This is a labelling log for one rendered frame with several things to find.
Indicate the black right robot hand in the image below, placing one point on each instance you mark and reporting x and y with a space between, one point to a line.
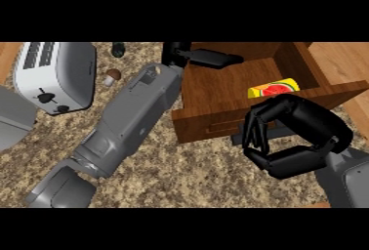
312 120

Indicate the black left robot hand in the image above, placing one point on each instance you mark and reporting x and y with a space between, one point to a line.
212 58

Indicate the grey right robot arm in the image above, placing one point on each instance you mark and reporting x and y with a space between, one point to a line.
351 184

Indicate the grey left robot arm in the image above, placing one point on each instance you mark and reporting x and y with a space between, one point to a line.
131 117

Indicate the brown wooden drawer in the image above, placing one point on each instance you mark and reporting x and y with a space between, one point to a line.
216 86
207 125

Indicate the dark green cup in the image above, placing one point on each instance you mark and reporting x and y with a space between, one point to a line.
119 49

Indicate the brown wooden drawer front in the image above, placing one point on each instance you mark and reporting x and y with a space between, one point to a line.
207 125

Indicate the yellow watermelon print carton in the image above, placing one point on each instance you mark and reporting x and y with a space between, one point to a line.
275 88

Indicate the brown cap mushroom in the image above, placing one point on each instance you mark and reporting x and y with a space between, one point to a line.
113 74

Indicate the white silver toaster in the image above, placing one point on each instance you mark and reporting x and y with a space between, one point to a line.
67 74

